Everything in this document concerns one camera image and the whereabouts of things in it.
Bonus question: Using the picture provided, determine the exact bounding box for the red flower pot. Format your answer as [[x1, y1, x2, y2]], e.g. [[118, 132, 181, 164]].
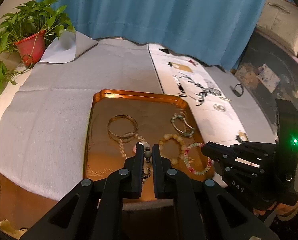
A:
[[14, 30, 46, 67]]

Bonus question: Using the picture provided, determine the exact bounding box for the black smart watch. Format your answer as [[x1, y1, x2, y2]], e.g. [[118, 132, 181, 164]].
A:
[[230, 83, 244, 98]]

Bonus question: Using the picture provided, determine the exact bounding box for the blue curtain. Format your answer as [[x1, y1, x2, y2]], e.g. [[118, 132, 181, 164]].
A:
[[39, 0, 265, 69]]

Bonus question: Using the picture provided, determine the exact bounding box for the large cream bead bracelet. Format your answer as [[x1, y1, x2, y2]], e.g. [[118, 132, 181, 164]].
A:
[[157, 133, 188, 162]]

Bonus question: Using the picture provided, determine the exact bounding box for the pink green bead bracelet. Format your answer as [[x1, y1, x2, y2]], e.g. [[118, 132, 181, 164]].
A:
[[183, 142, 213, 176]]

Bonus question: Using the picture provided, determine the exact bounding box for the crystal bead bracelet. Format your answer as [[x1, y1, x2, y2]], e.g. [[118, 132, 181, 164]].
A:
[[117, 133, 147, 159]]

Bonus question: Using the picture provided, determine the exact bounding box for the green potted plant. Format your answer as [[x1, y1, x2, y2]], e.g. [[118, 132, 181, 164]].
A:
[[0, 0, 75, 95]]

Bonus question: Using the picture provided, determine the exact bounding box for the turquoise silver bangle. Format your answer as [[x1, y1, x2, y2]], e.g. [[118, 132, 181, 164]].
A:
[[170, 113, 195, 138]]

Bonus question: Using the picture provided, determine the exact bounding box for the grey table cloth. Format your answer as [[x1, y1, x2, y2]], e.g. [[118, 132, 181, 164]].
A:
[[0, 32, 275, 200]]

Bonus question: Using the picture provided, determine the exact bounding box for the white printed table runner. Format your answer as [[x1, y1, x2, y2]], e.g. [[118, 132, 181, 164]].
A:
[[148, 43, 249, 146]]

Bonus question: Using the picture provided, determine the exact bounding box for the gold bangle bracelet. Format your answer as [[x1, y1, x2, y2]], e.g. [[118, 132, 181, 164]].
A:
[[107, 114, 139, 140]]

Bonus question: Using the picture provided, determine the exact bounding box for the copper metal tray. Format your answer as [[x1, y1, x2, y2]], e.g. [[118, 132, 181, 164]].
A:
[[83, 88, 215, 202]]

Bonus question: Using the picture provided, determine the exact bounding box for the clear plastic storage box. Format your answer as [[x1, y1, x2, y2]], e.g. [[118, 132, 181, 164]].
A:
[[235, 30, 298, 133]]

